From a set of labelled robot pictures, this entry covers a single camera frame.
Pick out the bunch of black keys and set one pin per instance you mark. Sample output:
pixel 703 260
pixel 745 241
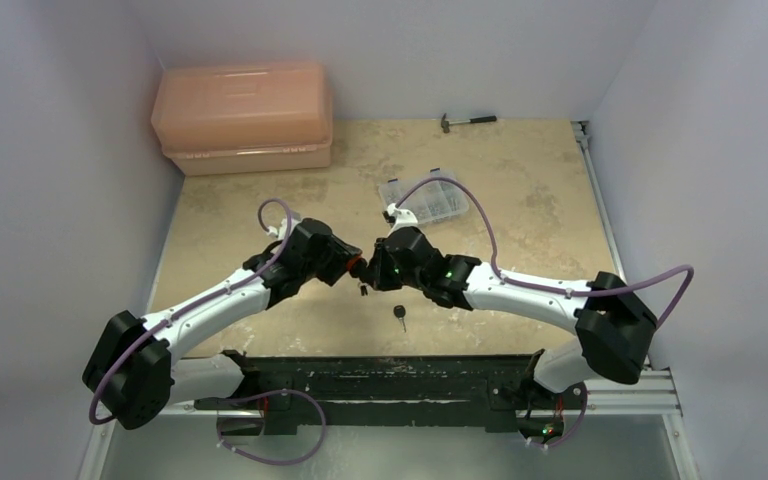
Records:
pixel 363 289

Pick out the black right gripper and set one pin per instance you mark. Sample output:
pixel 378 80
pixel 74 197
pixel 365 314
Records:
pixel 379 263

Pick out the clear plastic screw organizer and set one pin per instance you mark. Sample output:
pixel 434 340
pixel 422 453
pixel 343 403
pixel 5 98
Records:
pixel 433 202

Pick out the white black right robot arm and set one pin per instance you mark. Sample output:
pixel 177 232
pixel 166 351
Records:
pixel 612 327

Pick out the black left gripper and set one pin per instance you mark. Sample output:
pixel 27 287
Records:
pixel 340 254

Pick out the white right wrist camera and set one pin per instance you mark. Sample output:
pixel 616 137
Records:
pixel 398 218

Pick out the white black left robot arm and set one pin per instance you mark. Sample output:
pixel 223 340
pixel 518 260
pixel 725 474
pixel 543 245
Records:
pixel 140 365

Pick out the small hammer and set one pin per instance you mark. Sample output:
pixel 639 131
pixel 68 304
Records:
pixel 446 123

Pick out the aluminium frame rail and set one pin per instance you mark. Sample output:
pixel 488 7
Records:
pixel 654 393

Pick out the single black key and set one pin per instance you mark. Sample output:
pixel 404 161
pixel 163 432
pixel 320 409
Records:
pixel 399 312

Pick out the pink plastic toolbox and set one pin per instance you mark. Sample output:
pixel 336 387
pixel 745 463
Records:
pixel 249 118

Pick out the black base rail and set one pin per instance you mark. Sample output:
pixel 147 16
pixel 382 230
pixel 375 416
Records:
pixel 493 392

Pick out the orange and black padlock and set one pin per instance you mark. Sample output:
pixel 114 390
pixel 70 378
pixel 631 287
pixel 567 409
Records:
pixel 358 268

